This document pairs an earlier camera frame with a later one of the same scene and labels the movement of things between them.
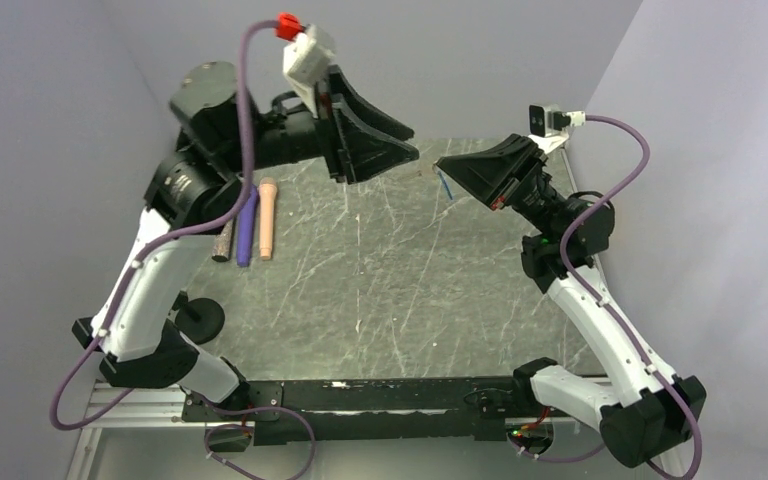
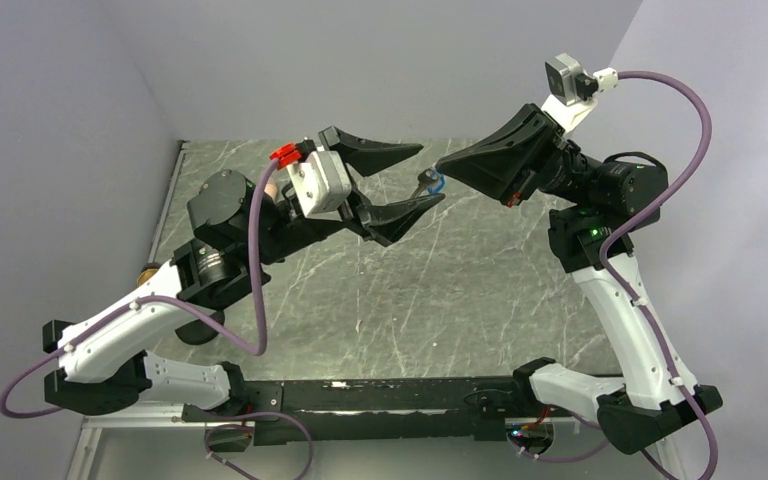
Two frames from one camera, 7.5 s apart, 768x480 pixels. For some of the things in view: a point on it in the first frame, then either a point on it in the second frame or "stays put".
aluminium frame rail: x=142 y=408 stays put
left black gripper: x=357 y=139 to x=388 y=221
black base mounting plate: x=283 y=412 stays put
